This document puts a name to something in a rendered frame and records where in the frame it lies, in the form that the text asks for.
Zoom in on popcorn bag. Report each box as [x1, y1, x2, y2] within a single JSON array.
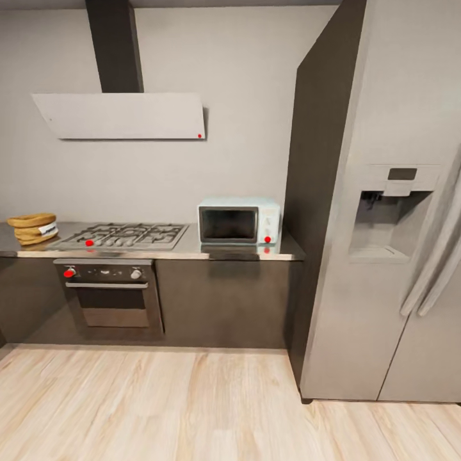
[[6, 213, 59, 245]]

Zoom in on microwave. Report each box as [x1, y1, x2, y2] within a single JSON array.
[[197, 196, 280, 244]]

